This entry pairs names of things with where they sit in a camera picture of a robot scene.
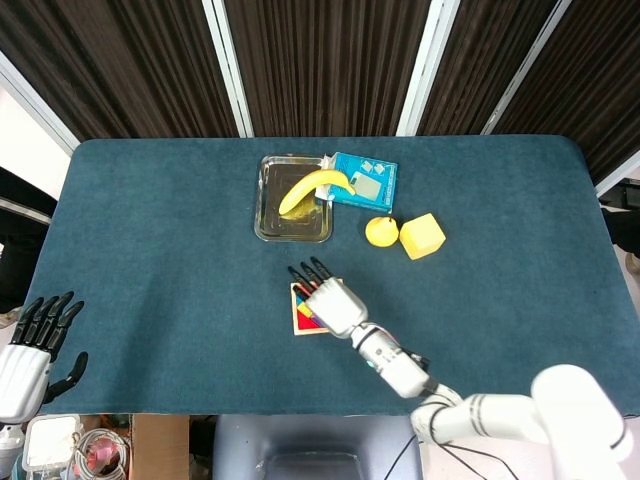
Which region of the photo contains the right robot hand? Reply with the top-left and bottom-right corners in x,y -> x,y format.
287,256 -> 370,339

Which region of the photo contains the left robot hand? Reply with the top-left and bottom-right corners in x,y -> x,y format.
0,291 -> 90,425

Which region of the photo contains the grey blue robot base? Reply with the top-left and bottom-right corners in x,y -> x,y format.
213,413 -> 422,480

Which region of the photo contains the wooden tangram puzzle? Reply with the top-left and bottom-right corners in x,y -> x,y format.
290,277 -> 346,338

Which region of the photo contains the black table leg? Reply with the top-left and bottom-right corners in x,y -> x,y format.
597,178 -> 640,277
0,164 -> 59,314

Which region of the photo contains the clear plastic storage box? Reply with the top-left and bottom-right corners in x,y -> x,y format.
22,414 -> 85,474

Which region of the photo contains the yellow pear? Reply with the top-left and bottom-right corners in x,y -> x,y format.
364,214 -> 401,250

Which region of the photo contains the shiny metal tray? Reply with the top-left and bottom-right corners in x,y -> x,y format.
253,153 -> 335,245

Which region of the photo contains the yellow foam cube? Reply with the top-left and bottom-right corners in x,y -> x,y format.
398,212 -> 447,261

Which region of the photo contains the yellow banana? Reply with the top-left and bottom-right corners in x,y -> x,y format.
277,169 -> 358,217

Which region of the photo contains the blue cardboard product box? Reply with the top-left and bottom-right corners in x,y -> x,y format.
319,151 -> 400,213

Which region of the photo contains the brown cardboard box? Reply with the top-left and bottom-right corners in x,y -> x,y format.
130,413 -> 192,480

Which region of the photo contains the teal velvet tablecloth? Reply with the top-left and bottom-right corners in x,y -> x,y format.
27,134 -> 620,419

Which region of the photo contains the dark pleated screen panel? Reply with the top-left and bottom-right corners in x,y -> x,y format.
409,0 -> 571,137
0,0 -> 241,142
214,0 -> 446,139
494,0 -> 640,197

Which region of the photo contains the white framed side panel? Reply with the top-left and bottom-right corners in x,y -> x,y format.
0,49 -> 82,157

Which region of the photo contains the coiled grey cable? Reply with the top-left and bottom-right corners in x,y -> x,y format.
73,427 -> 133,480

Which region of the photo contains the thin black cable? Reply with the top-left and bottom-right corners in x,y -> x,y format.
389,429 -> 531,480

